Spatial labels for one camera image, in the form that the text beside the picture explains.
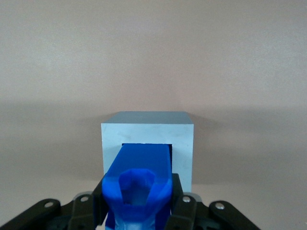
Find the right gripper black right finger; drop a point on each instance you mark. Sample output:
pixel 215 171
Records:
pixel 192 215

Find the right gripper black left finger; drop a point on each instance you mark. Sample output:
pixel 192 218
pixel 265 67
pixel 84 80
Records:
pixel 79 213

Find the gray square base block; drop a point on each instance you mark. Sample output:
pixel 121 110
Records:
pixel 144 131

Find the blue plastic part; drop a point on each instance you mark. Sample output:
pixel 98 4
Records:
pixel 141 167

